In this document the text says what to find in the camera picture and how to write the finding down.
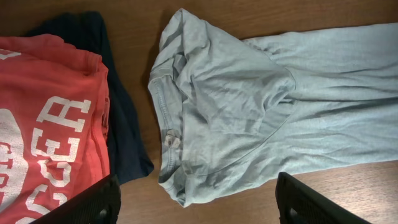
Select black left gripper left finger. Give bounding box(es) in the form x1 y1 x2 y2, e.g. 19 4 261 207
32 175 121 224

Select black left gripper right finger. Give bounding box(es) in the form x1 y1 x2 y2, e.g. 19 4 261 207
275 172 370 224

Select light blue t-shirt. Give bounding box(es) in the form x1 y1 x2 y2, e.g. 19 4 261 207
148 9 397 207

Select dark navy folded garment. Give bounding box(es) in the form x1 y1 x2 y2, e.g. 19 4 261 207
25 11 154 184

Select red folded soccer t-shirt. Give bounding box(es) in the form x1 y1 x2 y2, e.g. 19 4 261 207
1 34 110 223

